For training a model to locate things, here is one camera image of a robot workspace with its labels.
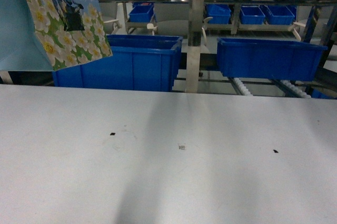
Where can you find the flower gift bag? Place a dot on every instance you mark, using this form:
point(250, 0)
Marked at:
point(49, 35)

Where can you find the blue bin behind table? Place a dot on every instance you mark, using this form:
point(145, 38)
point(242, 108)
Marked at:
point(139, 62)

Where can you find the steel rack post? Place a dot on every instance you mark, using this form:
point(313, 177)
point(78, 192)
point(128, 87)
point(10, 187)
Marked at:
point(194, 45)

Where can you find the blue bin right of post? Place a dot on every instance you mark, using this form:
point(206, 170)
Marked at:
point(268, 59)

